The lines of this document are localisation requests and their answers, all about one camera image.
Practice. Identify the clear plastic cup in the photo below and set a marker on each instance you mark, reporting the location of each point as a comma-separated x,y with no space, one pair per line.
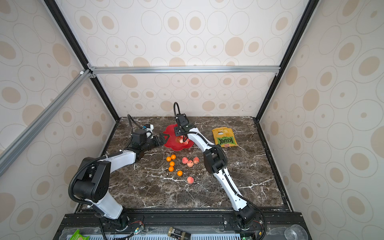
296,232

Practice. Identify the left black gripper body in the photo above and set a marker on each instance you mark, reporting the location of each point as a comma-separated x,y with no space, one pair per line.
153,143

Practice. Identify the left diagonal aluminium rail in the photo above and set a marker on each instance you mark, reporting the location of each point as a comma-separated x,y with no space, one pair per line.
27,136

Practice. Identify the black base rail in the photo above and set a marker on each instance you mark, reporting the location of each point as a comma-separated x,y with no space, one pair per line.
202,225

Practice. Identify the black corner post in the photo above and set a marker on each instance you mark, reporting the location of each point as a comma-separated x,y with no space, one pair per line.
302,25
59,18

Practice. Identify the horizontal aluminium rail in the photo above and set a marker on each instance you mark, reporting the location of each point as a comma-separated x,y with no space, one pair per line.
185,70

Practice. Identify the right black corner post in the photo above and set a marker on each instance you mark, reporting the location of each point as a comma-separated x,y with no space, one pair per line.
302,25

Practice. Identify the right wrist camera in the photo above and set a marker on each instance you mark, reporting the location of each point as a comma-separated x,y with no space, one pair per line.
182,121

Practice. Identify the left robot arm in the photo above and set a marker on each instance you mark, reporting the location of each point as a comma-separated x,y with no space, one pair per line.
90,184

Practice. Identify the black battery with gold label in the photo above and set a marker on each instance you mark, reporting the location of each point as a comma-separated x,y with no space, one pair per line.
178,234

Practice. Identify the left black corner post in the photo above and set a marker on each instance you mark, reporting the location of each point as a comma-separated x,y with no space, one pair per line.
59,18

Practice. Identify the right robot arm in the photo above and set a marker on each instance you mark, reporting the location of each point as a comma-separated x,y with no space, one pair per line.
215,161

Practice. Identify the red flower-shaped fruit bowl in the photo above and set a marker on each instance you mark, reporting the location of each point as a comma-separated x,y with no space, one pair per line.
173,141

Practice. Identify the green packet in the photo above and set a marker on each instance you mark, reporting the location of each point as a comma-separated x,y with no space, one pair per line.
78,236

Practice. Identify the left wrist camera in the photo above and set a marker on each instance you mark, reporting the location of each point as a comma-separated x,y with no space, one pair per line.
140,136

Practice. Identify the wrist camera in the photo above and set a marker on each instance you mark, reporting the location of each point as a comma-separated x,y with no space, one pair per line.
182,121
140,136

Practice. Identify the yellow green snack bag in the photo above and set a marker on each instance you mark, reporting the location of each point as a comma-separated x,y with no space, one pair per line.
224,137

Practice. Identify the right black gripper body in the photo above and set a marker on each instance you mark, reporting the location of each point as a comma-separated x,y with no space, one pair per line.
180,130

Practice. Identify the pink peach top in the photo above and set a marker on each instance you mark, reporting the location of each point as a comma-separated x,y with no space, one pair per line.
185,160

